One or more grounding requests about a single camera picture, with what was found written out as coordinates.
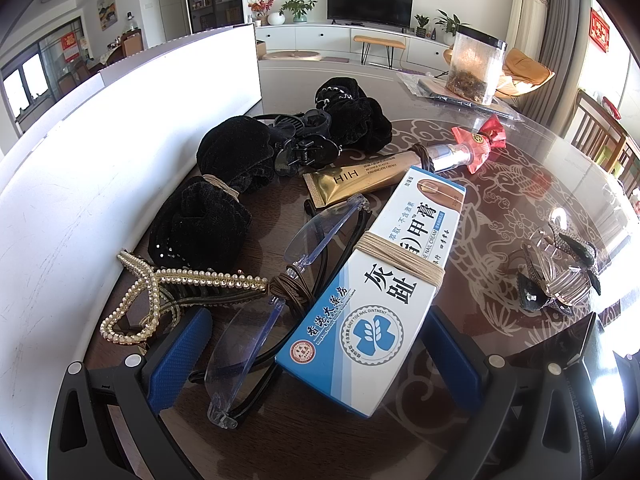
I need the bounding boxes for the black television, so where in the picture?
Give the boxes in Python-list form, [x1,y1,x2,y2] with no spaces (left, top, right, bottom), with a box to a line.
[327,0,415,29]

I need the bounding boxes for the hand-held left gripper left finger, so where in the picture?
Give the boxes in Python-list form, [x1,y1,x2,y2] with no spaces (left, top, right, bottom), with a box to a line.
[47,306,216,480]

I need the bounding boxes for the framed wall painting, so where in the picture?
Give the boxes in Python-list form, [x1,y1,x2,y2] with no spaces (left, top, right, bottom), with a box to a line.
[96,0,117,31]

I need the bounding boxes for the black velvet scrunchie with chain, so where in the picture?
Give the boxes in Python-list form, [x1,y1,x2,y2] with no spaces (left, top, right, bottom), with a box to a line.
[312,75,394,154]

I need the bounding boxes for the rhinestone hair claw clip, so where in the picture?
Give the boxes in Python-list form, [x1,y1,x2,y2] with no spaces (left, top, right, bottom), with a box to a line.
[517,214,599,317]

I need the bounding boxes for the white television cabinet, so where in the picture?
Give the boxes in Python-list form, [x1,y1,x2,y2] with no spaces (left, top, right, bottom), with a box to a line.
[254,22,456,69]

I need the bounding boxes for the white curtain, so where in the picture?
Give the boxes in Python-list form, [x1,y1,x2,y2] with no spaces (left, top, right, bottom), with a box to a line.
[504,0,552,58]

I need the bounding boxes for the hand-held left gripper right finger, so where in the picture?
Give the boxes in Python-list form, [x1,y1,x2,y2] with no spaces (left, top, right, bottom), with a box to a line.
[424,304,593,480]

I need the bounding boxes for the wooden stool with metal legs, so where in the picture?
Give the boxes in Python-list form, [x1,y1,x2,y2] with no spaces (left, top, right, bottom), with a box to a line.
[353,34,407,67]

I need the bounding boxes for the clear plastic bag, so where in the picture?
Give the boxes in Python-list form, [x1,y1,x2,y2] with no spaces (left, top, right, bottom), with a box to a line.
[397,70,524,124]

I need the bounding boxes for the patterned glass desktop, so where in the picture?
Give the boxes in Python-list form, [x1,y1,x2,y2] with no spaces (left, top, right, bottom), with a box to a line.
[85,54,640,480]

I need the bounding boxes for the grey curtain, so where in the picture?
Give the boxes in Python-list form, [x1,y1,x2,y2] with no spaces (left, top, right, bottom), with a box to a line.
[520,0,589,132]

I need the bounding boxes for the leafy potted plant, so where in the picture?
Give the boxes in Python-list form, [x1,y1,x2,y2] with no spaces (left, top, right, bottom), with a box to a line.
[433,8,471,36]

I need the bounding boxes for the black hair claw clip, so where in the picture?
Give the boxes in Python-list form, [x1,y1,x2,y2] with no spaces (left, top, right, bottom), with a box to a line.
[272,109,342,179]

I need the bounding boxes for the white board panel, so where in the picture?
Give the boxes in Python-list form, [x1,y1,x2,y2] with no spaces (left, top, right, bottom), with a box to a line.
[0,23,264,411]

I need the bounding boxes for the plain black velvet scrunchie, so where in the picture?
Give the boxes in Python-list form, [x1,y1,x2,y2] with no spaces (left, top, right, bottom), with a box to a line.
[196,115,281,194]

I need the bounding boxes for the brown elastic hair tie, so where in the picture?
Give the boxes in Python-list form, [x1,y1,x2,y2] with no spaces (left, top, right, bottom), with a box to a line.
[410,142,435,174]
[268,263,321,319]

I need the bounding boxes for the clear jar with black lid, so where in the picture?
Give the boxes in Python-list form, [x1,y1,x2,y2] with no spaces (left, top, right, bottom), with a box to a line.
[446,29,509,106]

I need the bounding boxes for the gold cream tube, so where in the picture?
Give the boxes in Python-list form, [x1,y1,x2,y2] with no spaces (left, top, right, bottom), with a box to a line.
[302,142,474,209]

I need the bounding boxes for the wooden dining chair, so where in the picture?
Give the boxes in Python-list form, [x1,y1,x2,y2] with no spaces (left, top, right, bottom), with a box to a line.
[569,88,640,182]

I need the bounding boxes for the blue and white ointment box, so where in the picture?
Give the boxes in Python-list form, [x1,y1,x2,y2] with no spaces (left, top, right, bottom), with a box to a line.
[274,164,467,420]

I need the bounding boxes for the black velvet scrunchie with studs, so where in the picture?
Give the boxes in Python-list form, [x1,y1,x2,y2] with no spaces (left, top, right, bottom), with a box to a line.
[147,179,254,272]

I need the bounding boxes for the orange lounge chair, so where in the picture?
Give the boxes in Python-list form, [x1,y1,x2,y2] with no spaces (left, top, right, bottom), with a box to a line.
[499,48,556,97]

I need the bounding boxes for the pearl hair clip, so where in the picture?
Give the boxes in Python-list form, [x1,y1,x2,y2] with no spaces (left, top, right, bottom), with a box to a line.
[99,249,269,346]

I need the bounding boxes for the beige elastic hair tie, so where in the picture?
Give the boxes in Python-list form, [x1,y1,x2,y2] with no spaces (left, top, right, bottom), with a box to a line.
[202,173,241,204]

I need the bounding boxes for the red wall hanging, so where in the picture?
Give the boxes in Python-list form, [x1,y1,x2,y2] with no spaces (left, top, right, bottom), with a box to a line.
[589,8,611,54]

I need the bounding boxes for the beige rubber band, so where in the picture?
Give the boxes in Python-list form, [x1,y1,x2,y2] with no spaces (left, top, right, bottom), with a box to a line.
[352,232,446,287]

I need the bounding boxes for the red flower arrangement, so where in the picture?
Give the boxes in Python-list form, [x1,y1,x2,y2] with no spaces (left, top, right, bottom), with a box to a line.
[248,0,279,26]

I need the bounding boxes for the clear rimless glasses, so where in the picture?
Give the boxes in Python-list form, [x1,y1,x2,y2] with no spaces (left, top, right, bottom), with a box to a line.
[204,192,371,431]

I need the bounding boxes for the green potted plant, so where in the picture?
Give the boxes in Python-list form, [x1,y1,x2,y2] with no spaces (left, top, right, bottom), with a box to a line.
[279,0,319,25]

